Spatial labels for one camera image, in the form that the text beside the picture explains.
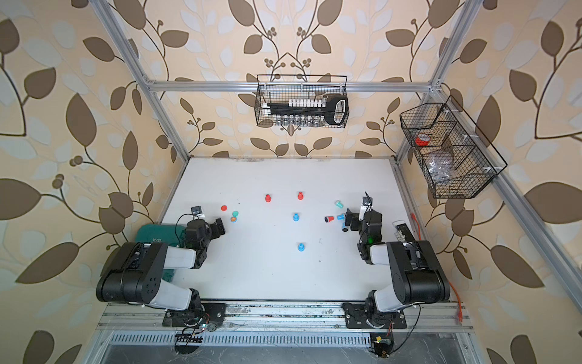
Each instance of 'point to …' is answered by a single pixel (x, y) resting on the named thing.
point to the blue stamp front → (345, 229)
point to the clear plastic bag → (440, 165)
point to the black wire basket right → (455, 163)
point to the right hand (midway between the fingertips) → (361, 211)
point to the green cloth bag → (172, 234)
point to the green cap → (235, 214)
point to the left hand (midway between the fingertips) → (205, 219)
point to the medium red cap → (223, 208)
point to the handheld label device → (402, 232)
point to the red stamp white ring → (326, 219)
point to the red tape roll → (423, 139)
